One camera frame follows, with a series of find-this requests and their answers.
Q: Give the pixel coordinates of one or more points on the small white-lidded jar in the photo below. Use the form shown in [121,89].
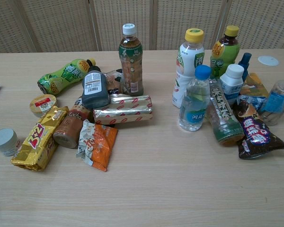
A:
[3,140]

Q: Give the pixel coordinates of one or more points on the silver pack red pattern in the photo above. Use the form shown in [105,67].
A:
[123,110]

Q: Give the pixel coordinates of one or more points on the brown bread packet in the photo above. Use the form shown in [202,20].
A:
[113,81]

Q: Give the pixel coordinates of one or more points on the tea bottle white cap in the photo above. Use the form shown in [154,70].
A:
[130,61]

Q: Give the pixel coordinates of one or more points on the orange white snack packet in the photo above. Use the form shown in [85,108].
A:
[98,144]

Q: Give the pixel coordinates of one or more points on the dark grey bottle barcode label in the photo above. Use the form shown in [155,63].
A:
[94,88]

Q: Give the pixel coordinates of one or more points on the water bottle blue cap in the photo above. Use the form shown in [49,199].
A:
[195,101]

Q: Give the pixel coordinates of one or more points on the white bottle yellow cap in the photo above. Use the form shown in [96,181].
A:
[188,63]

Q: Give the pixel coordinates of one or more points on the brown mocha coffee bottle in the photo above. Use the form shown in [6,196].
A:
[69,127]

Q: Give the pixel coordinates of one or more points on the green label bottle lime print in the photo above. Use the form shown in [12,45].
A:
[61,76]

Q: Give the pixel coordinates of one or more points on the small white bottle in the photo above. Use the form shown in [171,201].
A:
[232,82]

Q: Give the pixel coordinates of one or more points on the round gold tin red label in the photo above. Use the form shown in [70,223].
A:
[43,104]

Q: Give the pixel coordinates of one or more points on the gold biscuit pack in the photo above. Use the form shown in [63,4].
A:
[39,139]

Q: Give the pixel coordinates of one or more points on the dark blue bottle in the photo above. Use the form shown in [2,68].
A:
[245,63]

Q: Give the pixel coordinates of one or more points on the dark chocolate snack bag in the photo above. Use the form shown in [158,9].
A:
[255,132]

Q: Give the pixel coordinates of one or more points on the orange yellow packet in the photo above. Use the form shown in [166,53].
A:
[254,85]

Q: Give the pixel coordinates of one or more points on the blue white snack packet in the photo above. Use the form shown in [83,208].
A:
[258,102]

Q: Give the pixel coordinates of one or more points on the wooden woven folding screen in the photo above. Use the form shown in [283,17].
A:
[61,23]

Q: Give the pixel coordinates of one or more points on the clear bottle blue label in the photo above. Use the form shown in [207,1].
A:
[278,101]

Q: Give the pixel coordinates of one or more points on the white round disc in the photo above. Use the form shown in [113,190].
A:
[268,60]

